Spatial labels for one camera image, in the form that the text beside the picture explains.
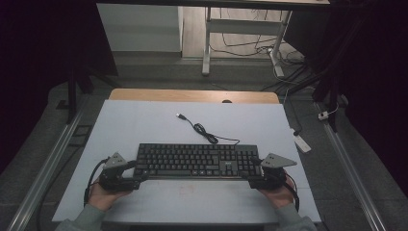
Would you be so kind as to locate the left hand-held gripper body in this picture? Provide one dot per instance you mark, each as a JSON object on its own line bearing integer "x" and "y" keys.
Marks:
{"x": 113, "y": 181}

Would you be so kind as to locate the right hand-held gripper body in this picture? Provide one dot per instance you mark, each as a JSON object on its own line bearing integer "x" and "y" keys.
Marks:
{"x": 271, "y": 178}

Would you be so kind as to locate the black computer keyboard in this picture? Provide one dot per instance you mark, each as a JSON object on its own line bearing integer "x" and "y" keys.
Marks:
{"x": 192, "y": 160}

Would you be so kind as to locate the person's left hand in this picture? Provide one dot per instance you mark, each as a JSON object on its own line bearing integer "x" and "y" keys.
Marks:
{"x": 103, "y": 199}

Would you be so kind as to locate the person's right hand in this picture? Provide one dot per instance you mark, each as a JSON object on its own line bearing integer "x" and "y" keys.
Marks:
{"x": 279, "y": 197}

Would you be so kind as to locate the white board sheet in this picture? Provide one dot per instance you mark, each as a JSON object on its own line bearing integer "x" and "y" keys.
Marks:
{"x": 144, "y": 122}

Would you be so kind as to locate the white power strip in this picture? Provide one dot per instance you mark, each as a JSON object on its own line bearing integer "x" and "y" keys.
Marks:
{"x": 303, "y": 144}

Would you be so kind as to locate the small white adapter box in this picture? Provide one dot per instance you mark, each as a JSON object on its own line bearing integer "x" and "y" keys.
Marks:
{"x": 323, "y": 115}

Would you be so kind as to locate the black metal stand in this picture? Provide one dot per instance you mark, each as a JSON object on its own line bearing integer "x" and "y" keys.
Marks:
{"x": 333, "y": 106}
{"x": 72, "y": 96}

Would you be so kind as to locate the white-framed desk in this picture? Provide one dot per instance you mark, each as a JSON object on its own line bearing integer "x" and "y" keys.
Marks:
{"x": 206, "y": 48}

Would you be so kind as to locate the black curtain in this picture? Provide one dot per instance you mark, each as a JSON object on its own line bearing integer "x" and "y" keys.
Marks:
{"x": 375, "y": 80}
{"x": 38, "y": 64}

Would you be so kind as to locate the white cabinet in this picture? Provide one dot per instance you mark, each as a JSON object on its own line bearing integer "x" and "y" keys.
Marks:
{"x": 138, "y": 29}

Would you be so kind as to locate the aluminium rail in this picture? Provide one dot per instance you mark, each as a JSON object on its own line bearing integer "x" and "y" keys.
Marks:
{"x": 351, "y": 174}
{"x": 48, "y": 168}

